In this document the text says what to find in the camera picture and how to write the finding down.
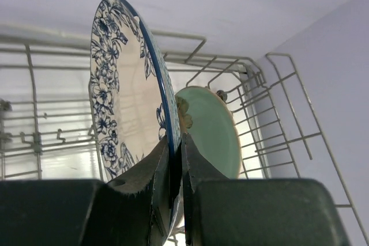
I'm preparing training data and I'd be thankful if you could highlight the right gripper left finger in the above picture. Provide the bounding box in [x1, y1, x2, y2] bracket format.
[1, 138, 170, 245]

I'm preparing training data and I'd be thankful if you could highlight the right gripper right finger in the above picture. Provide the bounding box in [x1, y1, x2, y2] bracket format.
[181, 134, 350, 245]

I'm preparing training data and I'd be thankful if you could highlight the green plate dark motif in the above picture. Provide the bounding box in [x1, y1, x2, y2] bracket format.
[176, 86, 242, 179]

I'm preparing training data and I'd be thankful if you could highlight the teal patterned plate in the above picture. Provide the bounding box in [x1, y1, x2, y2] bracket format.
[89, 0, 183, 235]

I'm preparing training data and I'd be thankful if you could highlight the grey wire dish rack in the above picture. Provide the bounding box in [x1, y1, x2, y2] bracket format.
[1, 24, 368, 245]

